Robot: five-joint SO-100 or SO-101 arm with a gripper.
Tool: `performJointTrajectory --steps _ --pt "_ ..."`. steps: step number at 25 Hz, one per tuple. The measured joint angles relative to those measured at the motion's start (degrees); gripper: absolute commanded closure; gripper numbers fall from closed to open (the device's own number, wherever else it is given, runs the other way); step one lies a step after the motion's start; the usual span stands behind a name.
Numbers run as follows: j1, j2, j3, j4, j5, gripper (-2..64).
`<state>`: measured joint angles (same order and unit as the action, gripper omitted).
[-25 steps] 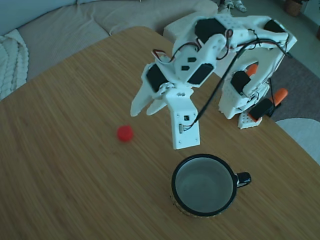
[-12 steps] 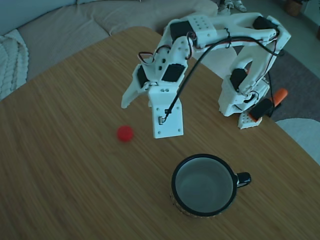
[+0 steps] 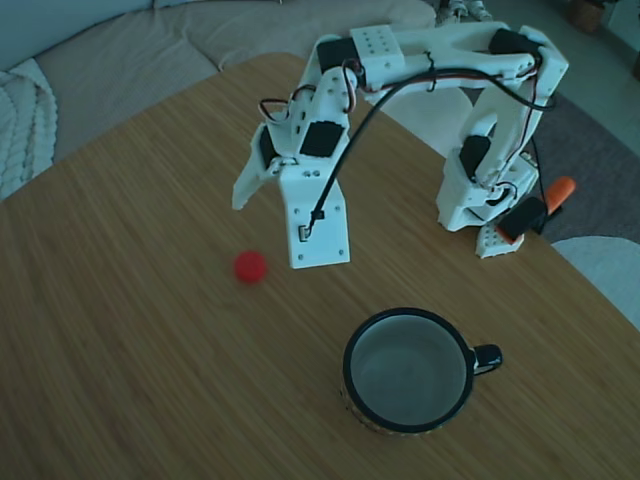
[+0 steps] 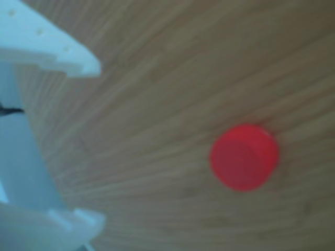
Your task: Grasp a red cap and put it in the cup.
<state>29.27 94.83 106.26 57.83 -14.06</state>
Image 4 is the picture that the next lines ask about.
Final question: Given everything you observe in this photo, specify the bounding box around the red plastic bottle cap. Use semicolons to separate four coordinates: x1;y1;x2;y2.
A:
209;124;280;193

